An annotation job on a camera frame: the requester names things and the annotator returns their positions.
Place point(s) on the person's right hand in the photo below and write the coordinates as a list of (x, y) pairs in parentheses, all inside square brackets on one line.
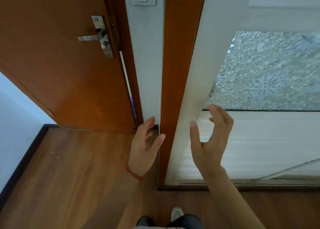
[(210, 153)]

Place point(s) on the person's left hand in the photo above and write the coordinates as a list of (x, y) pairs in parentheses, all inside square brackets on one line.
[(142, 151)]

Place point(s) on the white wardrobe sliding door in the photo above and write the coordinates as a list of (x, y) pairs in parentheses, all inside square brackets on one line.
[(262, 141)]

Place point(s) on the white and brown wardrobe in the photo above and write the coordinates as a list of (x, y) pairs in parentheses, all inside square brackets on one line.
[(177, 61)]

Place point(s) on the person's left forearm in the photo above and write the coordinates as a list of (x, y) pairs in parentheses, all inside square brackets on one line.
[(130, 198)]

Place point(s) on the person's right forearm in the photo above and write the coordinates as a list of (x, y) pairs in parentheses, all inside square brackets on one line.
[(230, 201)]

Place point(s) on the person's white shoe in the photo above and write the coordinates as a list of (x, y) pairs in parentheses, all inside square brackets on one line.
[(177, 213)]

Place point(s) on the person's dark jeans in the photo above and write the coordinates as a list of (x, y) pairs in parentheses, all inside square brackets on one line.
[(187, 222)]

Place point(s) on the black baseboard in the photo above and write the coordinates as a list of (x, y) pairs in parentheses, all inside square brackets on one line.
[(25, 161)]

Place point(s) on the brown wooden door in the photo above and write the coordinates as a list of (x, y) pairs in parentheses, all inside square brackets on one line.
[(50, 48)]

